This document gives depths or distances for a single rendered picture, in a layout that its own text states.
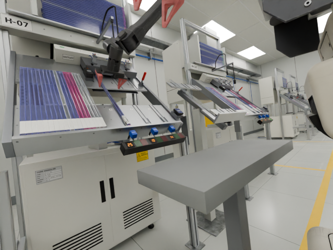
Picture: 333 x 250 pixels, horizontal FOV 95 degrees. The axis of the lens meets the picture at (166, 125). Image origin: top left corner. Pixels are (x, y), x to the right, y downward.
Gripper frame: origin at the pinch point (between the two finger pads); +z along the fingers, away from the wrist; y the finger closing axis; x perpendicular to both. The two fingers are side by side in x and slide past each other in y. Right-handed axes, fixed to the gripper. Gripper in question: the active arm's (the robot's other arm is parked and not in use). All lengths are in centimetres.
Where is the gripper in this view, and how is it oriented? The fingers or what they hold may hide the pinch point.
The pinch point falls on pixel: (109, 86)
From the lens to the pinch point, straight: 86.5
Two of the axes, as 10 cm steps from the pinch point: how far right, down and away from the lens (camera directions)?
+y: -7.7, 0.5, -6.3
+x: 5.1, 6.4, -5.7
